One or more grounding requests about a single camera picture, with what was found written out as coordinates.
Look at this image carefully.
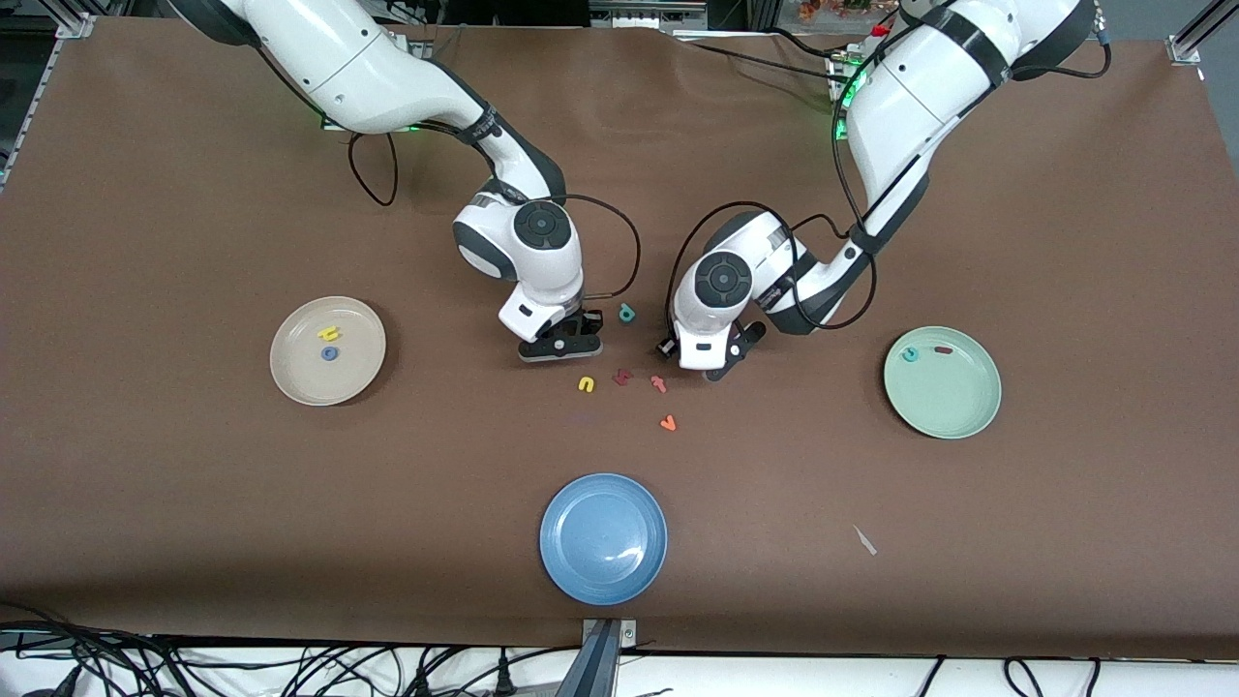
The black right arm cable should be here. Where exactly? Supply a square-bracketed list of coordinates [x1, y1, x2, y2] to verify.
[348, 131, 642, 299]

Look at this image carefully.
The blue plate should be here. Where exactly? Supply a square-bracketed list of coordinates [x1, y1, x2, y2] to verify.
[538, 472, 669, 607]

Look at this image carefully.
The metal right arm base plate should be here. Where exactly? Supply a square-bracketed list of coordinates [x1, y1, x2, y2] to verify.
[319, 106, 427, 133]

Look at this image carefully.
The green plate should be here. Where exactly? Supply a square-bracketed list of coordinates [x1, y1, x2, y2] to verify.
[882, 325, 1003, 440]

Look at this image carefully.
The beige brown plate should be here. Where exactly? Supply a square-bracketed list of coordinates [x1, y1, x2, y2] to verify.
[269, 295, 388, 408]

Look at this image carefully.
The aluminium frame rail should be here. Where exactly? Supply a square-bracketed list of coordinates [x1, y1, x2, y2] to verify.
[0, 39, 61, 190]
[1166, 0, 1239, 67]
[39, 0, 136, 42]

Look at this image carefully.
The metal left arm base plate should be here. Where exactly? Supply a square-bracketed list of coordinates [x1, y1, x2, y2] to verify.
[829, 48, 862, 143]

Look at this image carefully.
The grey metal camera mount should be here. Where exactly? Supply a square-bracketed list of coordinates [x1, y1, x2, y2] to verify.
[557, 618, 640, 697]

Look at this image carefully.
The black base cable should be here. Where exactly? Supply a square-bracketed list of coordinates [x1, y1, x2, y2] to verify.
[678, 37, 861, 88]

